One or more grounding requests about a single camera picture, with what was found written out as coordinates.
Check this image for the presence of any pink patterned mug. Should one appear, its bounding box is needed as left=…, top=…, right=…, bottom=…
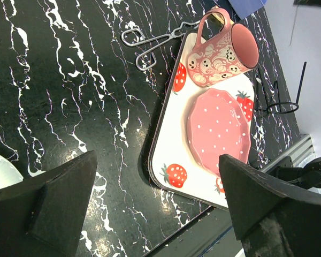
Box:
left=186, top=8, right=259, bottom=87

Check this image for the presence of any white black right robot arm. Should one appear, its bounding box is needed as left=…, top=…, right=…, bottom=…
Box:
left=267, top=156, right=321, bottom=190

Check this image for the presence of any pink polka dot plate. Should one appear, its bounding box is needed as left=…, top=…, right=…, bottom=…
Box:
left=186, top=88, right=251, bottom=176

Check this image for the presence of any white round dish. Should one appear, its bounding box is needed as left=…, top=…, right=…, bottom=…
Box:
left=0, top=155, right=24, bottom=189

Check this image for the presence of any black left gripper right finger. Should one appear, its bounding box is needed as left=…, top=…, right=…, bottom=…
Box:
left=219, top=154, right=321, bottom=256

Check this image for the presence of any blue plastic box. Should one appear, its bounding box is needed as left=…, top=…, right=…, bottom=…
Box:
left=228, top=0, right=267, bottom=19

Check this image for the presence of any strawberry print white tray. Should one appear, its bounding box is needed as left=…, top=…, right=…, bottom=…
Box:
left=148, top=31, right=254, bottom=209

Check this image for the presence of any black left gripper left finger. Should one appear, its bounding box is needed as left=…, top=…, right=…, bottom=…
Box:
left=0, top=150, right=97, bottom=256

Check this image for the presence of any wooden test tube clamp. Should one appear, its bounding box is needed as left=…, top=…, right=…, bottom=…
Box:
left=211, top=6, right=224, bottom=24

